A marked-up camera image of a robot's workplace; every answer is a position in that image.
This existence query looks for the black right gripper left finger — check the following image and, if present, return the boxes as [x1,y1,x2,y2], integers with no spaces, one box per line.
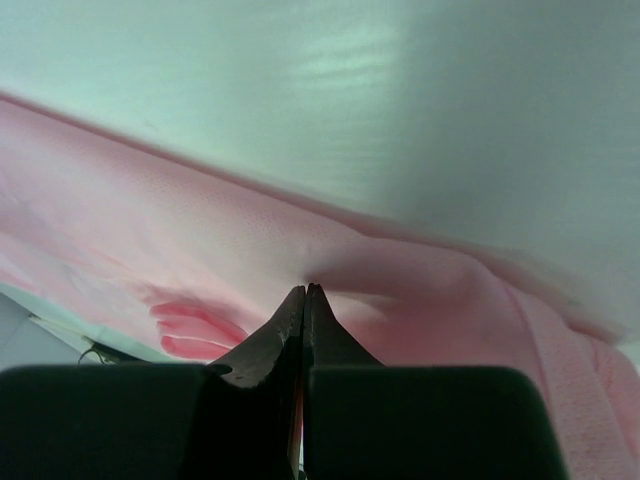
[1,287,304,479]

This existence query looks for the pink t shirt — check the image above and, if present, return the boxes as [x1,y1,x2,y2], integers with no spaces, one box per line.
[1,99,639,479]

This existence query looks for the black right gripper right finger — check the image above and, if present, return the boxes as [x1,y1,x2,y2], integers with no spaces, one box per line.
[303,284,569,479]

